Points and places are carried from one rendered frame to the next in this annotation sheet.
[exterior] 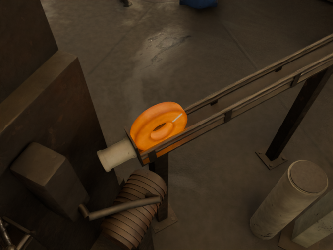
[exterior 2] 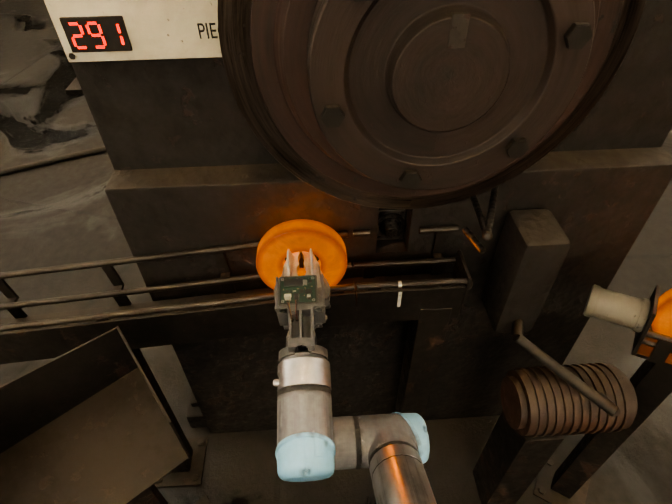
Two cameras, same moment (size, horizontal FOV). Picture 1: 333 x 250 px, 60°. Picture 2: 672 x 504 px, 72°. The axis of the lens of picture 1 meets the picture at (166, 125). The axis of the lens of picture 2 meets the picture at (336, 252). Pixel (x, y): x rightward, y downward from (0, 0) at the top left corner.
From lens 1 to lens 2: 31 cm
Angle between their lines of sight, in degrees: 40
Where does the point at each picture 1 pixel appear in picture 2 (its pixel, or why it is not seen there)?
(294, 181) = not seen: outside the picture
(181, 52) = not seen: outside the picture
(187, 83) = not seen: outside the picture
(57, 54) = (655, 150)
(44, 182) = (531, 243)
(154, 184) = (621, 398)
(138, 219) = (562, 405)
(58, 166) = (556, 243)
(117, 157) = (614, 307)
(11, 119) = (557, 168)
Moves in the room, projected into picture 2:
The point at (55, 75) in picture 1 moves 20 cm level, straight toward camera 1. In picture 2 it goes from (635, 164) to (617, 230)
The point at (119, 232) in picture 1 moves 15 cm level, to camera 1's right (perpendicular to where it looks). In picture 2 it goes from (529, 392) to (599, 464)
